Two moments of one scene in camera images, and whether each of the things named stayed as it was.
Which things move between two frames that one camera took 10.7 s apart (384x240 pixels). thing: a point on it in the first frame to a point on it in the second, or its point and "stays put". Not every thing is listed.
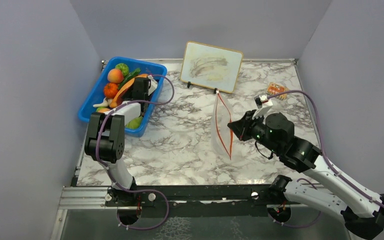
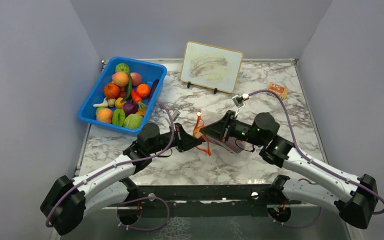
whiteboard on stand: (211, 67) stays put
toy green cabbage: (135, 122) stays put
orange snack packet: (275, 88) stays put
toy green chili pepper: (130, 76) to (129, 87)
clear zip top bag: (222, 136) to (234, 145)
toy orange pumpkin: (110, 90) stays put
